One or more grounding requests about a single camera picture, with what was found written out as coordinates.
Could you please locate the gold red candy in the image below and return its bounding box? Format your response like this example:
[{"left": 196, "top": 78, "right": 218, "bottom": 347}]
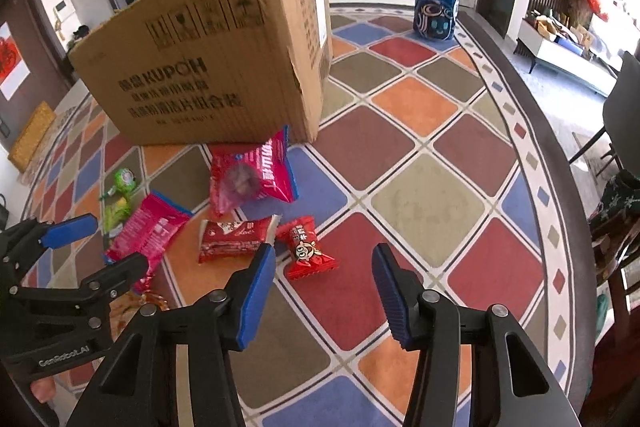
[{"left": 134, "top": 277, "right": 170, "bottom": 311}]

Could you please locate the magenta snack packet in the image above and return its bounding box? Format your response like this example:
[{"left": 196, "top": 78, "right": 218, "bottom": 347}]
[{"left": 105, "top": 191, "right": 192, "bottom": 294}]

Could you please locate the small red candy packet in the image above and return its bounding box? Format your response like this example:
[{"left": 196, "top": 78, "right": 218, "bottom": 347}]
[{"left": 276, "top": 216, "right": 338, "bottom": 281}]

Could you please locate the beige cracker packet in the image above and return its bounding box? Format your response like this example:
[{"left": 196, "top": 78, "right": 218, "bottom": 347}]
[{"left": 110, "top": 291, "right": 148, "bottom": 341}]

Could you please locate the dark red snack packet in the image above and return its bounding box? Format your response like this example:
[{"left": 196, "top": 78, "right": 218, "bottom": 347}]
[{"left": 198, "top": 215, "right": 281, "bottom": 263}]

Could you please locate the light green snack packet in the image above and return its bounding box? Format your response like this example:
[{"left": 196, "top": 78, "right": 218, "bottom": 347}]
[{"left": 102, "top": 196, "right": 132, "bottom": 237}]

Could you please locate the pink clear-window snack bag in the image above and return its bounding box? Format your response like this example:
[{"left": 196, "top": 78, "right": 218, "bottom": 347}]
[{"left": 209, "top": 126, "right": 298, "bottom": 217}]

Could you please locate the red paper door decoration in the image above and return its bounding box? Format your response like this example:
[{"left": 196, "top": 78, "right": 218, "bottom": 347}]
[{"left": 0, "top": 23, "right": 30, "bottom": 101}]

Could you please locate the colourful checkered table mat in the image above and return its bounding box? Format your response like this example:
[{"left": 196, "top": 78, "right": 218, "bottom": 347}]
[{"left": 19, "top": 3, "right": 609, "bottom": 427}]

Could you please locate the brown cardboard box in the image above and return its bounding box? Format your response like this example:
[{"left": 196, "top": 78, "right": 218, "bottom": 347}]
[{"left": 70, "top": 0, "right": 332, "bottom": 145}]

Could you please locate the dark grey chair right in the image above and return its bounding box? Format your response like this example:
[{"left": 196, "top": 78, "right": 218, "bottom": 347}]
[{"left": 568, "top": 51, "right": 640, "bottom": 178}]

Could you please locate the white tv cabinet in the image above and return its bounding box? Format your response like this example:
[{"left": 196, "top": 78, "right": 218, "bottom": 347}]
[{"left": 516, "top": 20, "right": 616, "bottom": 98}]

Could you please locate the blue Pepsi can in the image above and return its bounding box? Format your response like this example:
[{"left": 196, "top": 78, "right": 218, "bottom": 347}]
[{"left": 413, "top": 0, "right": 459, "bottom": 40}]

